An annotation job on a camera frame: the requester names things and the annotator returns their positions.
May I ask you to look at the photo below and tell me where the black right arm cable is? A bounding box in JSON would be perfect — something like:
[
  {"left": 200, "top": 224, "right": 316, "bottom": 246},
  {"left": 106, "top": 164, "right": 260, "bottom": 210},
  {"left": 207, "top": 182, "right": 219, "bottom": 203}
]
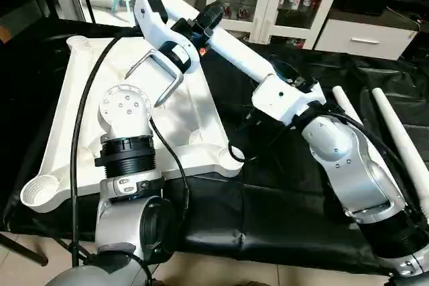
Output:
[{"left": 227, "top": 107, "right": 429, "bottom": 221}]

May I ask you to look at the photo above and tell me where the white drawer unit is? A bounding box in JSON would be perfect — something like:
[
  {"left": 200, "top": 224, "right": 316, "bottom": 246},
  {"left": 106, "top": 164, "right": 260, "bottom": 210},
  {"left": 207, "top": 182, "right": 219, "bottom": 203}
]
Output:
[{"left": 313, "top": 9, "right": 420, "bottom": 62}]

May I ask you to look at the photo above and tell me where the white plastic table top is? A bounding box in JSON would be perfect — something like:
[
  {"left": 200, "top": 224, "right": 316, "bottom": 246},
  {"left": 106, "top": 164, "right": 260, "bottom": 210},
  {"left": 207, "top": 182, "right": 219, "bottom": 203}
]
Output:
[{"left": 19, "top": 34, "right": 244, "bottom": 215}]

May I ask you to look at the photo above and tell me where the black work mat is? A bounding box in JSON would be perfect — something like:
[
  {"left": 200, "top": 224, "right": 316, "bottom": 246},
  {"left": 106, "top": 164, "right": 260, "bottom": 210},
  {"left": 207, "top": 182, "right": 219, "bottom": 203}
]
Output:
[{"left": 0, "top": 18, "right": 429, "bottom": 278}]

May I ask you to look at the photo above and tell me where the black tripod leg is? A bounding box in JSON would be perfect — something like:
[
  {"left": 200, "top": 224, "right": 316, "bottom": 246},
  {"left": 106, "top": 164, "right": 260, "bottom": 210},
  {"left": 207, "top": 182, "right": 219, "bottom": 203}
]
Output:
[{"left": 0, "top": 232, "right": 52, "bottom": 268}]

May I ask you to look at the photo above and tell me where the white plastic table leg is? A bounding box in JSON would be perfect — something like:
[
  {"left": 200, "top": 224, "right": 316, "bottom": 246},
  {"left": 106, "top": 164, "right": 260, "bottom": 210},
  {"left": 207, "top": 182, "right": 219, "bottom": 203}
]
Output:
[
  {"left": 99, "top": 0, "right": 279, "bottom": 82},
  {"left": 371, "top": 86, "right": 429, "bottom": 214},
  {"left": 332, "top": 84, "right": 367, "bottom": 127}
]

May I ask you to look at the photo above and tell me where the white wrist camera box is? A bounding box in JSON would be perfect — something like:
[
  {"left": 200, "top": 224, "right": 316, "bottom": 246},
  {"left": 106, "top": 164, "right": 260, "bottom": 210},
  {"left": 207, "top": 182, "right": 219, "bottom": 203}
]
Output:
[
  {"left": 251, "top": 73, "right": 330, "bottom": 127},
  {"left": 133, "top": 0, "right": 183, "bottom": 51}
]

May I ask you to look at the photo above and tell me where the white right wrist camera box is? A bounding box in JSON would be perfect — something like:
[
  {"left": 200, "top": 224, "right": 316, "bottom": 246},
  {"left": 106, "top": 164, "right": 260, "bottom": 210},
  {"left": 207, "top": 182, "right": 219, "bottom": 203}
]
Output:
[{"left": 251, "top": 73, "right": 330, "bottom": 127}]

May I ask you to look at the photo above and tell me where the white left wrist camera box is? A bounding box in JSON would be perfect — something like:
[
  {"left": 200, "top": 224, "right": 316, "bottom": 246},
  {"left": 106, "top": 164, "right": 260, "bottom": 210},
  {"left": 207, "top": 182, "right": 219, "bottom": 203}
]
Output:
[{"left": 133, "top": 0, "right": 183, "bottom": 51}]

